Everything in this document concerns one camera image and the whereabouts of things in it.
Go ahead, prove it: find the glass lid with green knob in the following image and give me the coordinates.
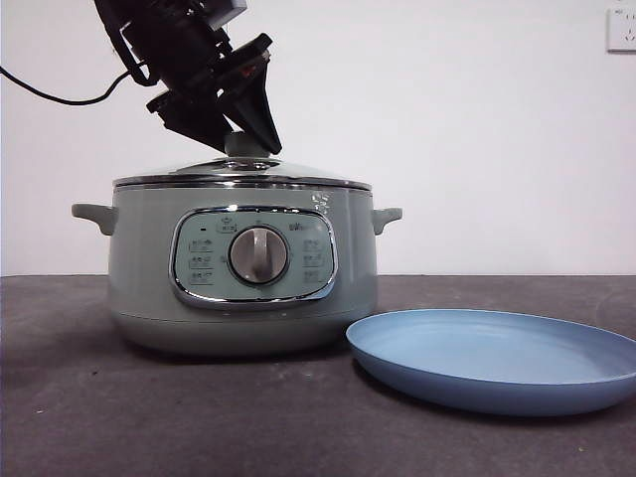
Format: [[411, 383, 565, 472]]
[[112, 130, 373, 193]]

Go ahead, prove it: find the pale green electric steamer pot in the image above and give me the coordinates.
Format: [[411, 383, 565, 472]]
[[71, 184, 404, 357]]

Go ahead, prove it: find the blue round plate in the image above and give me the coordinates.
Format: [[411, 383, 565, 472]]
[[346, 308, 636, 417]]

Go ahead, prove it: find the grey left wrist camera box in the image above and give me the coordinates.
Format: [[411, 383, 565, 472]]
[[207, 0, 248, 32]]

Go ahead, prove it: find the black cable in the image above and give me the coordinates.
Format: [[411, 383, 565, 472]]
[[0, 64, 150, 106]]

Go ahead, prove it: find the white wall socket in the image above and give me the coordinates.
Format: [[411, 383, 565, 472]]
[[605, 8, 636, 54]]

